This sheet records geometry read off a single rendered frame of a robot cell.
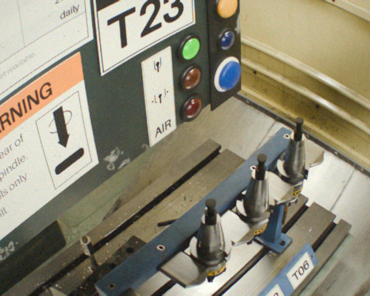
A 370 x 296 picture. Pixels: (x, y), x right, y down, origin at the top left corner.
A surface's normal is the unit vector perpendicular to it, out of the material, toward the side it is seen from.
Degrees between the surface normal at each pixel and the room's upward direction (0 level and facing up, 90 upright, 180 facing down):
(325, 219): 0
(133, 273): 0
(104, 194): 0
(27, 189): 90
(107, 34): 90
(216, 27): 90
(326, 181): 24
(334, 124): 90
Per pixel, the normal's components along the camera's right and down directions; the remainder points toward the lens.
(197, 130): -0.32, -0.44
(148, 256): -0.04, -0.73
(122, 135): 0.73, 0.45
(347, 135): -0.68, 0.52
